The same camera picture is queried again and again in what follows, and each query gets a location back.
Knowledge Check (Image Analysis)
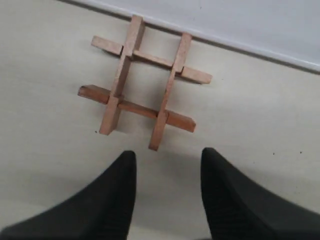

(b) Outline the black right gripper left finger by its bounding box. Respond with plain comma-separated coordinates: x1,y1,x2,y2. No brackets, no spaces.
0,150,137,240

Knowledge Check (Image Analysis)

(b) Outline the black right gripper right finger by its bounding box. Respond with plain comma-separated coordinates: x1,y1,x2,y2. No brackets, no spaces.
200,147,320,240

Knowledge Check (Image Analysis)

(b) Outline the notched wooden bar four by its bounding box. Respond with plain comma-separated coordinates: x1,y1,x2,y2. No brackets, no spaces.
78,84,196,133

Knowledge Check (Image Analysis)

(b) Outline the notched wooden bar three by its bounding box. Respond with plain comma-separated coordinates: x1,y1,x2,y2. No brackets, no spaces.
91,35,213,84

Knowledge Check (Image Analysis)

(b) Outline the notched wooden bar one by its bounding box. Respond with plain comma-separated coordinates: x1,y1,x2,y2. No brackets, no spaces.
99,15,145,135

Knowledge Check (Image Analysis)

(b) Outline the notched wooden bar two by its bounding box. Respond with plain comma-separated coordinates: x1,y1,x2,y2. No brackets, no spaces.
148,32,193,151

